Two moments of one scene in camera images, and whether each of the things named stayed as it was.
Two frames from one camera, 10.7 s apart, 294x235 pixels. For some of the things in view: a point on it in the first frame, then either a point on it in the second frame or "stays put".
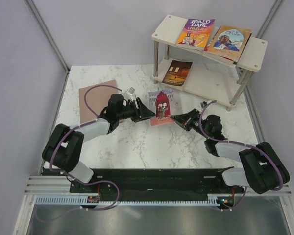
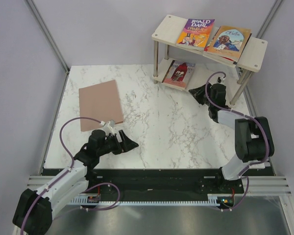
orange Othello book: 229,42 stays put
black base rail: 156,184 stays put
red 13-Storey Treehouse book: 206,48 stays put
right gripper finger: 182,120 to 200,94
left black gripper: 145,112 to 130,144
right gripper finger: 193,114 to 199,92
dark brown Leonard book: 176,72 to 175,86
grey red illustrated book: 161,103 to 179,74
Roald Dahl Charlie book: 195,34 stays put
